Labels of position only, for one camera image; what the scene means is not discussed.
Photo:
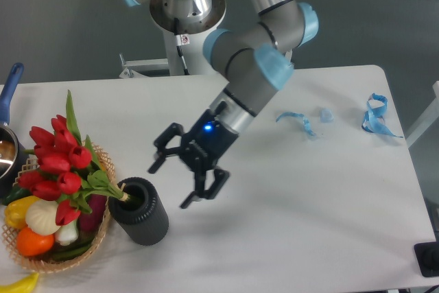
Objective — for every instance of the green bok choy toy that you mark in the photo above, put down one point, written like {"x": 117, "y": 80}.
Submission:
{"x": 67, "y": 234}

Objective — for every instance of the dark green cucumber toy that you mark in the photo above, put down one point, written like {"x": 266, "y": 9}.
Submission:
{"x": 16, "y": 193}

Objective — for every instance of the blue ribbon tangle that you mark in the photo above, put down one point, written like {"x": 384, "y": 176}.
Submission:
{"x": 373, "y": 121}

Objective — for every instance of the orange tangerine toy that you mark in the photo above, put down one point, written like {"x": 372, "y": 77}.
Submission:
{"x": 30, "y": 244}

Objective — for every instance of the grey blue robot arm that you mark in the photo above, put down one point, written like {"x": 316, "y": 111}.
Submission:
{"x": 256, "y": 64}

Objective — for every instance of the small pale blue cap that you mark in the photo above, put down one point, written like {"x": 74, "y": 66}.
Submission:
{"x": 326, "y": 115}

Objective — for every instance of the green bean pod toy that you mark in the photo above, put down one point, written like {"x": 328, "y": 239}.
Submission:
{"x": 72, "y": 251}

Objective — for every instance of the yellow banana toy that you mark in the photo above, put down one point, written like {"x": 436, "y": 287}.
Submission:
{"x": 24, "y": 285}

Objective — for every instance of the white steamed bun toy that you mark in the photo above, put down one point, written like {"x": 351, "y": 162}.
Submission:
{"x": 41, "y": 217}

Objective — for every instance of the woven wicker basket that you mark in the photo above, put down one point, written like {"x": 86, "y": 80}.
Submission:
{"x": 45, "y": 264}

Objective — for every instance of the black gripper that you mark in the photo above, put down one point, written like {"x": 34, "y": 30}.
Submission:
{"x": 209, "y": 143}

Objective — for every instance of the red tulip bouquet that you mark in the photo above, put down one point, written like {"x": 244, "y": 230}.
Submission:
{"x": 69, "y": 171}

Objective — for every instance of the yellow bell pepper toy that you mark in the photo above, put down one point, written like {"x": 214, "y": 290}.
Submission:
{"x": 16, "y": 211}

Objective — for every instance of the blue ribbon strip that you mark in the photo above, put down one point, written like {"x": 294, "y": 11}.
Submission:
{"x": 306, "y": 126}

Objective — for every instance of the purple sweet potato toy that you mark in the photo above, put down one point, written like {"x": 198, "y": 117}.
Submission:
{"x": 90, "y": 222}

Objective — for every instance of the dark grey ribbed vase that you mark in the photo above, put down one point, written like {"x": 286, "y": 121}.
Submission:
{"x": 145, "y": 221}

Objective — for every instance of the blue handled saucepan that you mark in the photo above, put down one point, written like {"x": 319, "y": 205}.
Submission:
{"x": 13, "y": 155}

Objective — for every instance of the white frame at right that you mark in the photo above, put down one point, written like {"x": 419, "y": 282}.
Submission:
{"x": 424, "y": 121}

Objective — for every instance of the black device at edge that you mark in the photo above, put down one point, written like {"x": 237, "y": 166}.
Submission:
{"x": 427, "y": 258}

